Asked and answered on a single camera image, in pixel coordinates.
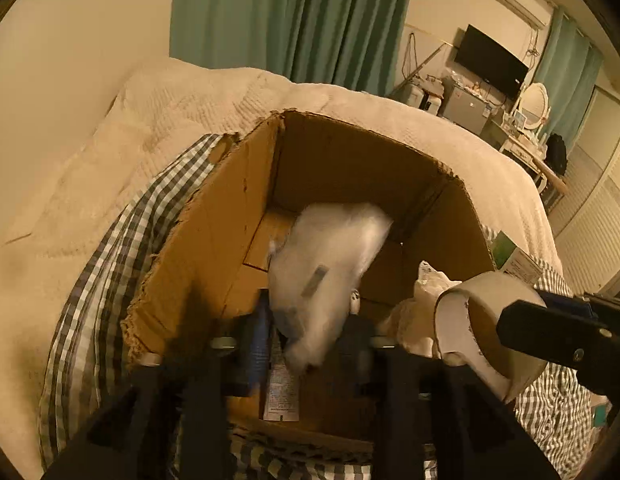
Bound white plastic bag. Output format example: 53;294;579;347
267;202;395;373

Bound grey mini fridge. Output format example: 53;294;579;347
442;82;493;136

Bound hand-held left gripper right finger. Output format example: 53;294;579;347
337;305;563;480

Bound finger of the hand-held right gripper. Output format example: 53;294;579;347
496;300;620;397
534;287;620;330

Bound black bag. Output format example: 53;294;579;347
546;133;568;176

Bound white tape roll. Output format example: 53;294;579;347
434;272;548;403

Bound black flat television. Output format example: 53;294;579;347
454;24;530;101

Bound crumpled white paper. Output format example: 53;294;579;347
377;260;463;358

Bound light teal curtain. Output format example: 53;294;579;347
532;7;604;146

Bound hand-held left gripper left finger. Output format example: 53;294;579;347
40;290;273;480

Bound dark hanging cable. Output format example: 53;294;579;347
402;30;421;83

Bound dark green curtain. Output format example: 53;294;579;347
169;0;419;98

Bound small green and white carton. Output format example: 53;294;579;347
490;230;544;286

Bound wooden desk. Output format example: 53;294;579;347
500;135;568;196

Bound white sliding wardrobe door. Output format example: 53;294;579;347
554;85;620;296

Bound white floor appliance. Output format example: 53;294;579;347
390;82;443;113

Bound checked bed sheet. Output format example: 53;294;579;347
37;132;608;480

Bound brown cardboard box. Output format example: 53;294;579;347
121;109;498;453

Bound white oval mirror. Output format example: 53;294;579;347
514;82;550;131

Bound white fluffy blanket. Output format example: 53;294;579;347
0;55;563;461

